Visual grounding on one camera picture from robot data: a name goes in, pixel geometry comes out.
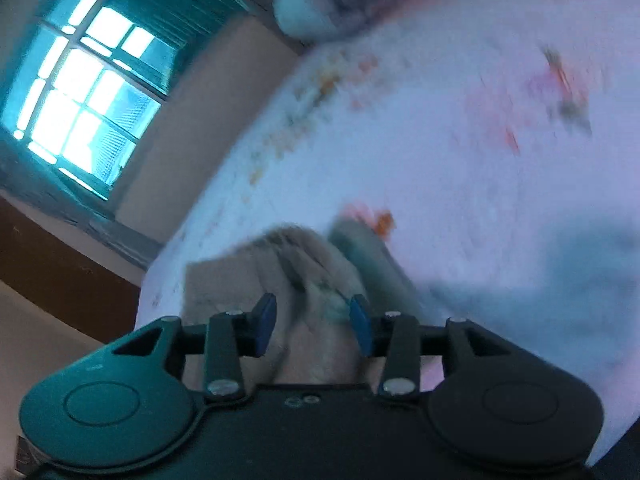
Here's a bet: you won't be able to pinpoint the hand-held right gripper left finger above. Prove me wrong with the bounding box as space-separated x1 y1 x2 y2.
112 292 278 403

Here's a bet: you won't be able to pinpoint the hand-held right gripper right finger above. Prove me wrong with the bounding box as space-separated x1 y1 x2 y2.
349 293 503 403

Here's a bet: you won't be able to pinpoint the beige pants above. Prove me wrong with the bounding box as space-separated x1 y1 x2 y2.
182 217 423 386

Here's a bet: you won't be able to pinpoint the white printed bed sheet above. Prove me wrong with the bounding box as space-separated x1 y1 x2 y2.
135 0 640 466

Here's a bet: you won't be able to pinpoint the grey crumpled garment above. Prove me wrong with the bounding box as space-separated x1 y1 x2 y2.
272 0 436 41

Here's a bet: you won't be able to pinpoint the window with teal frame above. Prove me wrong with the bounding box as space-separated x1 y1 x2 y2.
0 0 256 268

